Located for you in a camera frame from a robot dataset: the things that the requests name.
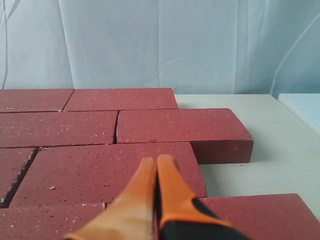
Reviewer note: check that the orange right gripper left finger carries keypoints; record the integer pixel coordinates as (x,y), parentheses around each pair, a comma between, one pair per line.
(131,215)

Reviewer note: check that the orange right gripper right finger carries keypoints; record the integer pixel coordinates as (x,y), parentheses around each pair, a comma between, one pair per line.
(182,215)

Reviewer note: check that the red brick middle row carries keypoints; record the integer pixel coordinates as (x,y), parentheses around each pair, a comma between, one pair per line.
(96,173)

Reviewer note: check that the red brick row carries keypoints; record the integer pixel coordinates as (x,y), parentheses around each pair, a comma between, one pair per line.
(96,173)
(216,135)

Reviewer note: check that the red brick right row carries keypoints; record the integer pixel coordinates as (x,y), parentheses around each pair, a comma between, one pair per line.
(216,135)

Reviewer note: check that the red brick bottom back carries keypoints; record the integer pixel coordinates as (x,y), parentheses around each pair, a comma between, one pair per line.
(34,100)

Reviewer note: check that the white fabric backdrop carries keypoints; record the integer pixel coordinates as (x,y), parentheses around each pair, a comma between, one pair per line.
(192,46)

